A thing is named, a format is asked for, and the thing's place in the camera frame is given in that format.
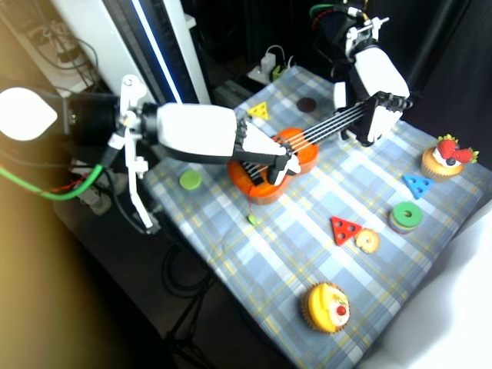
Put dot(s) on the black tripod stand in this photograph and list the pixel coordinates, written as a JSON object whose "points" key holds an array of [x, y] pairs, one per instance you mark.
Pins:
{"points": [[188, 319]]}

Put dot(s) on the round toy cookie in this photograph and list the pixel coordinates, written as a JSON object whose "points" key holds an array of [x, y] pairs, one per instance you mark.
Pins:
{"points": [[363, 242]]}

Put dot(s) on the blue plaid tablecloth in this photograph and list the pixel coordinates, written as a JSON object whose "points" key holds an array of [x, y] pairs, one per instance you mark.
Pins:
{"points": [[269, 253]]}

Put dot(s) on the green round disc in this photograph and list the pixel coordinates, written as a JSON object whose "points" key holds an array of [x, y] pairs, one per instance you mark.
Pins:
{"points": [[190, 180]]}

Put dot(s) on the strawberry toy cupcake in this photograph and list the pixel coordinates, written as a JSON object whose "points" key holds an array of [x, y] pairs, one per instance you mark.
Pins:
{"points": [[442, 165]]}

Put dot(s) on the blue triangle block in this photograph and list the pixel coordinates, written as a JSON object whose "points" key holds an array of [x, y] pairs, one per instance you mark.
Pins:
{"points": [[413, 190]]}

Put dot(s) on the dark brown round disc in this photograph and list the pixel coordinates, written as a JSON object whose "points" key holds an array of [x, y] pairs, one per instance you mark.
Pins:
{"points": [[306, 104]]}

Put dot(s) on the stack of coloured rings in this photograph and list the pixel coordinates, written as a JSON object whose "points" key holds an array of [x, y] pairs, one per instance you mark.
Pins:
{"points": [[417, 213]]}

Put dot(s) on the white board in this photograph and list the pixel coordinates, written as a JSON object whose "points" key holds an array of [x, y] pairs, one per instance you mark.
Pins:
{"points": [[446, 315]]}

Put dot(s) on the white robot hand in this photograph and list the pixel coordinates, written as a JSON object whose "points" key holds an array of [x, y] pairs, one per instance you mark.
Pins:
{"points": [[378, 73], [196, 132]]}

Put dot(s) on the yellow toy cupcake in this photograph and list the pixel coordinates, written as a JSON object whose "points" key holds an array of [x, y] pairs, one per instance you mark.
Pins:
{"points": [[321, 307]]}

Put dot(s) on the white robot body column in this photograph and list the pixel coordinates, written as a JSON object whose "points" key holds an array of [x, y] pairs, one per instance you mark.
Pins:
{"points": [[115, 46]]}

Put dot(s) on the small orange toy guitar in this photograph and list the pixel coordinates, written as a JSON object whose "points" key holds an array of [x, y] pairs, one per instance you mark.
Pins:
{"points": [[305, 153]]}

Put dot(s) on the red triangle block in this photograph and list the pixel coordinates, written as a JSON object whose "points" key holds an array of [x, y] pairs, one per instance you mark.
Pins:
{"points": [[337, 234]]}

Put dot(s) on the yellow triangle block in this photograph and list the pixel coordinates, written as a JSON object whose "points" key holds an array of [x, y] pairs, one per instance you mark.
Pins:
{"points": [[260, 110]]}

